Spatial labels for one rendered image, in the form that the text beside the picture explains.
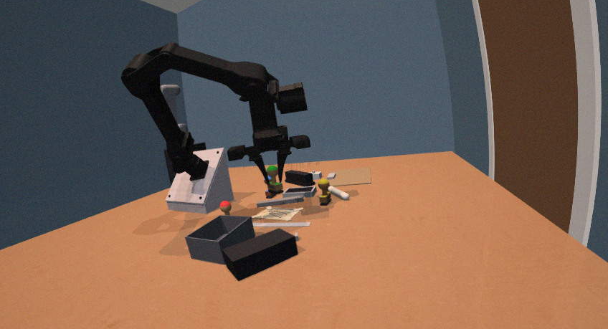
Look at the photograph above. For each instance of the white cylinder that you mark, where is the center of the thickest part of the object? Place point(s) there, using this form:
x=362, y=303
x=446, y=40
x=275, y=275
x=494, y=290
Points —
x=338, y=193

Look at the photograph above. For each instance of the cream inspection card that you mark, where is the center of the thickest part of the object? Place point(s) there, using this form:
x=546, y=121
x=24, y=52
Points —
x=277, y=213

